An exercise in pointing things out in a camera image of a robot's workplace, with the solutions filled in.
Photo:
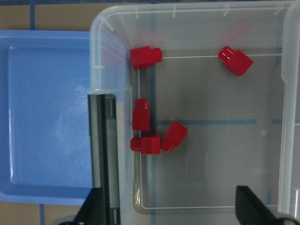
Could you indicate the black box latch handle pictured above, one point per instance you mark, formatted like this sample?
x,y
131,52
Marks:
x,y
104,156

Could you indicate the red block near handle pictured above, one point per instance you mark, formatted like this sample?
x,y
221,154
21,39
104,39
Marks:
x,y
141,115

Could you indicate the red block far corner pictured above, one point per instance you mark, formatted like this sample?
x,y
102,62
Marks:
x,y
235,61

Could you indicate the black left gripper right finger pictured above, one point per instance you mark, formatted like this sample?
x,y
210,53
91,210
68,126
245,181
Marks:
x,y
249,210

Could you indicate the blue plastic tray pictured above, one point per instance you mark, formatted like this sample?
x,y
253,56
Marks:
x,y
44,125

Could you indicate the red block tilted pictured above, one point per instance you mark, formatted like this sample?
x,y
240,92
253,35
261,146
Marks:
x,y
174,136

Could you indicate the red block lying sideways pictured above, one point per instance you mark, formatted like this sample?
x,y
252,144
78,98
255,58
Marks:
x,y
146,144

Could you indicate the clear plastic storage box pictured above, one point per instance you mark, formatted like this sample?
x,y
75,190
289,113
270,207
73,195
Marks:
x,y
234,123

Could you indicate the red block box corner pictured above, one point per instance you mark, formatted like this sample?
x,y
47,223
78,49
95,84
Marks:
x,y
145,57

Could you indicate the clear plastic box lid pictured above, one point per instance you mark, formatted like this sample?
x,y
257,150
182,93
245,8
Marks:
x,y
289,176

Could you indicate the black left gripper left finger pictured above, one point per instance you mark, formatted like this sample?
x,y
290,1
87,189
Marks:
x,y
90,212

